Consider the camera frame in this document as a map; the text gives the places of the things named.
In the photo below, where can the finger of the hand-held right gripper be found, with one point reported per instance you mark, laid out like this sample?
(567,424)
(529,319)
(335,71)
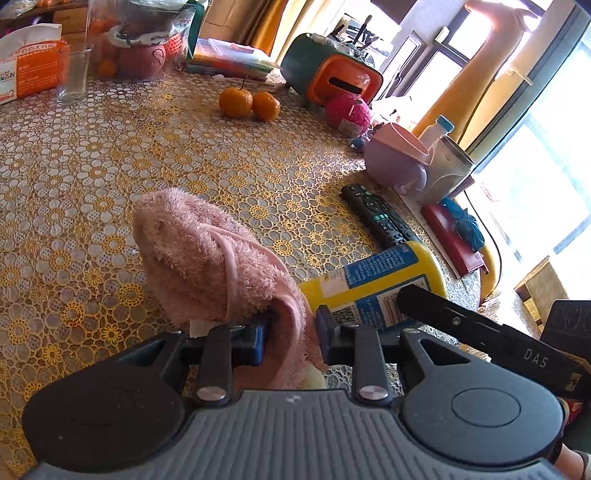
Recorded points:
(443,316)

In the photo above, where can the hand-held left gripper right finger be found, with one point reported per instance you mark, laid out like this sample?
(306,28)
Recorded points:
(325,337)

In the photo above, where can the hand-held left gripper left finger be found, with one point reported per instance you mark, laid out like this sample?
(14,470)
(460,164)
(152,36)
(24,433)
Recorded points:
(257,344)

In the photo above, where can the pale yellow soft cloth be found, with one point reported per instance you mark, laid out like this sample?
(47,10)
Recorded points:
(314,378)

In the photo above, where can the yellow bottle blue label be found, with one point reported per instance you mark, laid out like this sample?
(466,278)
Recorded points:
(369,286)

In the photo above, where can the pink towel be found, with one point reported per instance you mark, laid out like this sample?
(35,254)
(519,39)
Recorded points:
(198,258)

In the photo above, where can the person's right forearm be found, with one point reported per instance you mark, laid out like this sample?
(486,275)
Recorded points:
(575,464)

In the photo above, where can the red notebook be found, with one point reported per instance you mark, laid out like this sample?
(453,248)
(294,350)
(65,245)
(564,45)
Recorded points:
(455,256)

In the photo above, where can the wooden stool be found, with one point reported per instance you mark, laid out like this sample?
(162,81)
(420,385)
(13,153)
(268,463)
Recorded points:
(538,286)

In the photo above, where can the plain black remote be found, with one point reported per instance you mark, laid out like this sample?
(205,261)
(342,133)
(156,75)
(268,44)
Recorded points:
(407,232)

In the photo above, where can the black remote coloured buttons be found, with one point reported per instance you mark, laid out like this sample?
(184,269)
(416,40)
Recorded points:
(374,212)

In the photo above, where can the white cup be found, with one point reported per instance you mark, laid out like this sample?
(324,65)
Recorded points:
(450,175)

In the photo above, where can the purple cup pink lid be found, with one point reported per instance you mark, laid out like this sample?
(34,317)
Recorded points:
(392,161)

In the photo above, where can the white bottle blue cap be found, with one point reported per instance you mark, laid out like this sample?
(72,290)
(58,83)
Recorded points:
(436,131)

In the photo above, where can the small blue purple toy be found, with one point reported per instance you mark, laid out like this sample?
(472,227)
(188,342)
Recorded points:
(359,142)

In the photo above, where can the pink yarn ball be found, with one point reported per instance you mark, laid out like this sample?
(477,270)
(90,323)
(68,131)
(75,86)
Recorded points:
(348,113)

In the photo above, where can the orange mandarin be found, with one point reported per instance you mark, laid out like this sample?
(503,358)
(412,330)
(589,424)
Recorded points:
(235,102)
(266,107)

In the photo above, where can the green orange tissue box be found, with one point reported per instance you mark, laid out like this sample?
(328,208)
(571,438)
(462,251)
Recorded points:
(323,69)

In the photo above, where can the red round pot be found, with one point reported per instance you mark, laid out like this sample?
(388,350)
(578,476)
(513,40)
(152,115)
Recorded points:
(141,62)

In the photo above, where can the small orange fruit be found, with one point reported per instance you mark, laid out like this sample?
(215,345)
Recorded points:
(106,68)

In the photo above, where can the yellow curtain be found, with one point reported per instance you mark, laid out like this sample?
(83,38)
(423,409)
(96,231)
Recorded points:
(258,23)

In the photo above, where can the clear glass cup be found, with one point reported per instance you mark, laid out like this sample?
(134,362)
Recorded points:
(75,74)

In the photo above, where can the clear plastic bag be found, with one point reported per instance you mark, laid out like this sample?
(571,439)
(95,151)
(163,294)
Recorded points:
(138,23)

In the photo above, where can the orange white tissue pack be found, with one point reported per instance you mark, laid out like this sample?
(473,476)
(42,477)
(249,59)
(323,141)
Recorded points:
(27,64)

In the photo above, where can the wooden television stand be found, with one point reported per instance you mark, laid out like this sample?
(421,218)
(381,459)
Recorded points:
(69,18)

